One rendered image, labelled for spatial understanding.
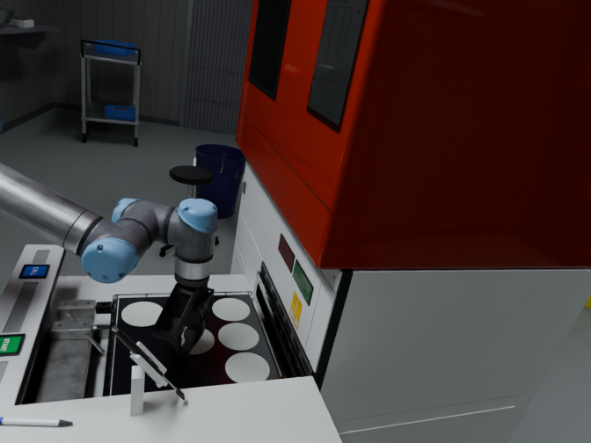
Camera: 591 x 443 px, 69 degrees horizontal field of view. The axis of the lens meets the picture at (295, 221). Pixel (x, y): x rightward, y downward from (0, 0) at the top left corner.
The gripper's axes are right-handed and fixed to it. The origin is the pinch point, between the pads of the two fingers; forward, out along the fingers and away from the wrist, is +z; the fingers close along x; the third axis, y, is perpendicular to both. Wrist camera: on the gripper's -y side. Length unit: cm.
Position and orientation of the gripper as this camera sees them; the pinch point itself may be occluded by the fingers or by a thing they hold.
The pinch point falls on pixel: (180, 353)
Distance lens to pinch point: 102.1
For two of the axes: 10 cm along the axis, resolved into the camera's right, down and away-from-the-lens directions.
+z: -1.8, 9.0, 4.0
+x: -9.6, -2.5, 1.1
